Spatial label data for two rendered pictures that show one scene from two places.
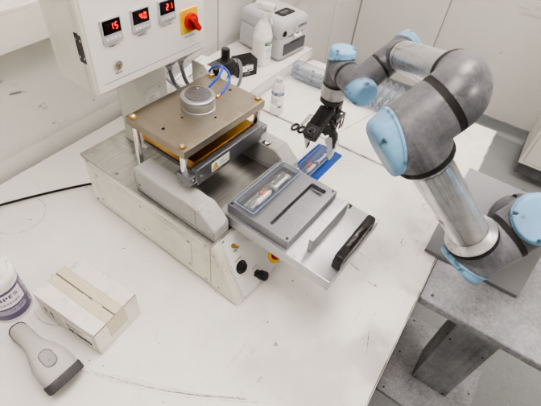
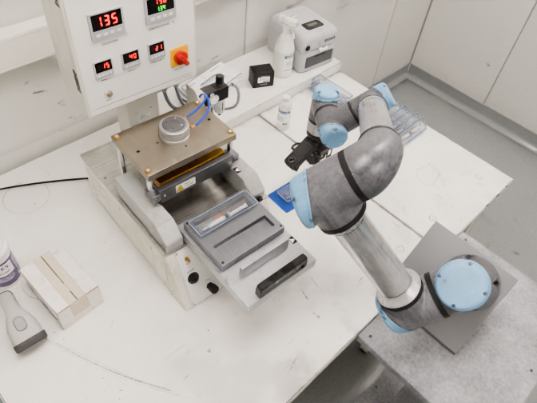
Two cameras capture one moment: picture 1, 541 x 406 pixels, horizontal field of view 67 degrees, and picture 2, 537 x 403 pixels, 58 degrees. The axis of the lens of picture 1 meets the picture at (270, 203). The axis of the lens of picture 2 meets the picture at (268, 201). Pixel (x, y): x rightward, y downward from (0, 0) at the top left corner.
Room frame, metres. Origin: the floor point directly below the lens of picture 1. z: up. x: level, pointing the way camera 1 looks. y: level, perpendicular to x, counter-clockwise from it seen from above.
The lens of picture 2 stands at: (-0.06, -0.27, 1.96)
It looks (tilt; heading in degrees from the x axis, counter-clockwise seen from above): 49 degrees down; 12
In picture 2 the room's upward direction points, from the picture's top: 7 degrees clockwise
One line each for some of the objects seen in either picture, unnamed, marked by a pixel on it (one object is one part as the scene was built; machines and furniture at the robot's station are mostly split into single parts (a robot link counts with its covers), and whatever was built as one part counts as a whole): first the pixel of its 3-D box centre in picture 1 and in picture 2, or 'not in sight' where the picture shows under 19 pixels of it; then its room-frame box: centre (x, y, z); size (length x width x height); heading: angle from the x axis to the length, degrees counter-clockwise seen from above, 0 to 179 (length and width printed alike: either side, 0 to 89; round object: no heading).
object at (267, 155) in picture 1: (257, 144); (232, 168); (0.87, 0.05, 0.96); 0.26 x 0.05 x 0.07; 58
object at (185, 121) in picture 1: (195, 108); (175, 133); (0.83, 0.21, 1.08); 0.31 x 0.24 x 0.13; 148
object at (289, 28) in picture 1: (274, 27); (302, 37); (1.80, 0.08, 0.88); 0.25 x 0.20 x 0.17; 56
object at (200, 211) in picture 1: (180, 198); (148, 210); (0.64, 0.21, 0.96); 0.25 x 0.05 x 0.07; 58
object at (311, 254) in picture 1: (299, 214); (245, 242); (0.63, -0.07, 0.97); 0.30 x 0.22 x 0.08; 58
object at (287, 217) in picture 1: (283, 200); (234, 227); (0.66, -0.03, 0.98); 0.20 x 0.17 x 0.03; 148
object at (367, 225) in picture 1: (354, 241); (282, 275); (0.56, -0.19, 0.99); 0.15 x 0.02 x 0.04; 148
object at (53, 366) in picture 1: (37, 352); (14, 317); (0.32, 0.44, 0.79); 0.20 x 0.08 x 0.08; 62
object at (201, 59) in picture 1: (200, 80); (212, 87); (1.38, 0.32, 0.83); 0.23 x 0.12 x 0.07; 163
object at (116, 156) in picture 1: (192, 161); (172, 175); (0.81, 0.22, 0.93); 0.46 x 0.35 x 0.01; 58
